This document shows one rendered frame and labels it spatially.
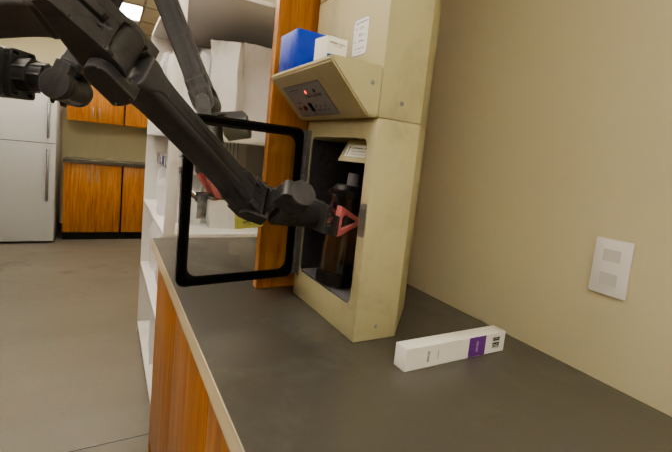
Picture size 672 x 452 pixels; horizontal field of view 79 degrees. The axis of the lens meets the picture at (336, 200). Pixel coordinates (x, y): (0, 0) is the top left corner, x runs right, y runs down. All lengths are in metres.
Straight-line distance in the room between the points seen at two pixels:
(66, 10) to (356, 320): 0.70
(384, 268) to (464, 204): 0.42
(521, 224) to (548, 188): 0.11
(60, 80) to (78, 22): 0.62
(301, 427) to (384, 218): 0.42
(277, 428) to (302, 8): 0.97
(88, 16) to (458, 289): 1.06
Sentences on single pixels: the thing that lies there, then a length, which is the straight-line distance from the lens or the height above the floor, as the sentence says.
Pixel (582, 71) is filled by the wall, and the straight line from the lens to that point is 1.07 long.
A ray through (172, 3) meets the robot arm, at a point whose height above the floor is 1.66.
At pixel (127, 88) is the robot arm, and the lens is 0.64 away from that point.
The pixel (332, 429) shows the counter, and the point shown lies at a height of 0.94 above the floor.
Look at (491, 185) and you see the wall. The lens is 1.16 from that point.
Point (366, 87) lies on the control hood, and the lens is 0.81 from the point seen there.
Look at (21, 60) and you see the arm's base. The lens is 1.33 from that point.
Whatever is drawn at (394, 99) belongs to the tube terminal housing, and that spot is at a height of 1.45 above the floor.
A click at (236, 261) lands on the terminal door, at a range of 1.04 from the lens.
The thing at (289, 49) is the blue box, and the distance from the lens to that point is 1.00.
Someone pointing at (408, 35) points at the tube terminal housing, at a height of 1.58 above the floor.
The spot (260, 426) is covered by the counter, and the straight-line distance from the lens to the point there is 0.66.
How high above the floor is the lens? 1.33
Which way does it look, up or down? 6 degrees down
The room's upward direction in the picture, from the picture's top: 6 degrees clockwise
